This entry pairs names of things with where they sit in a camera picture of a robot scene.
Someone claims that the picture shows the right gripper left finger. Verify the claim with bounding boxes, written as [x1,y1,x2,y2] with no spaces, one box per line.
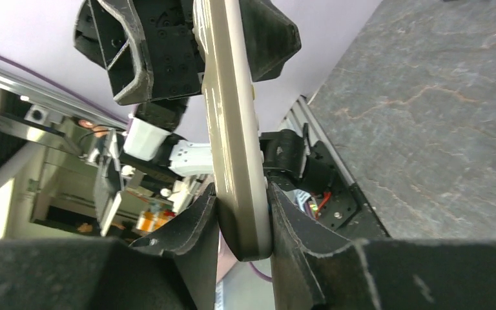
[0,185,218,309]

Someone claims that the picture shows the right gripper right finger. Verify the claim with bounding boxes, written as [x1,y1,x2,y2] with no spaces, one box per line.
[268,185,496,309]

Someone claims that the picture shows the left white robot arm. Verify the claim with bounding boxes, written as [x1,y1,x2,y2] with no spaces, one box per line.
[74,1,304,178]

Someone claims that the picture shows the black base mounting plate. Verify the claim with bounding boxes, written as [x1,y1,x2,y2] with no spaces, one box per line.
[264,139,390,239]

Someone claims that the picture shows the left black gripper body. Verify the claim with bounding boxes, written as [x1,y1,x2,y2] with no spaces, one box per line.
[132,1,205,103]

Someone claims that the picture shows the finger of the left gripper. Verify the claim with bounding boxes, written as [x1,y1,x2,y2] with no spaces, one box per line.
[74,1,154,105]
[239,0,302,82]

